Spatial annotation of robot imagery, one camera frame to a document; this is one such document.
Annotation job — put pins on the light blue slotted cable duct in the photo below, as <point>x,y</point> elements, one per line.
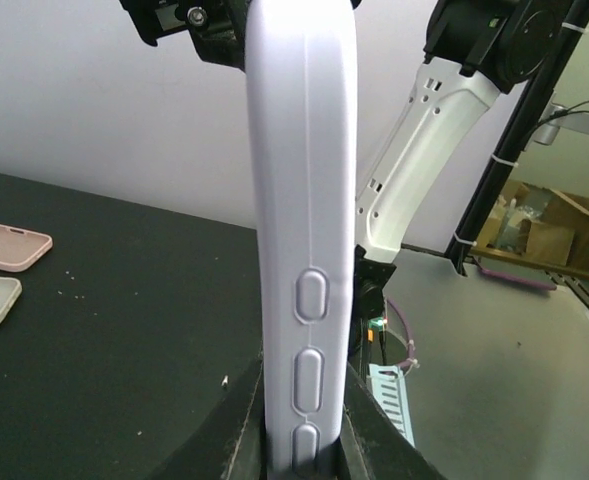
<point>388,387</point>

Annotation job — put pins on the right black frame post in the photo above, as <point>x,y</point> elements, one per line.
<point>525,116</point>

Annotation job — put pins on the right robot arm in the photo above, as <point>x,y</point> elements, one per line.
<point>474,52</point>

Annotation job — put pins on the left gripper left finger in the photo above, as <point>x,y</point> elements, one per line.
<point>230,443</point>

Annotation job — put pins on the pink phone case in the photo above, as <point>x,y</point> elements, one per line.
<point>20,248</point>

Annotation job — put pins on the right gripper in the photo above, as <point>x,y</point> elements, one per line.
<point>256,37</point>

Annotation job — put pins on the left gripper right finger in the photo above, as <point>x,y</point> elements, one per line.
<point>370,447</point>

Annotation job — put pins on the lavender cased phone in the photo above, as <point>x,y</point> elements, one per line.
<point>302,77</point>

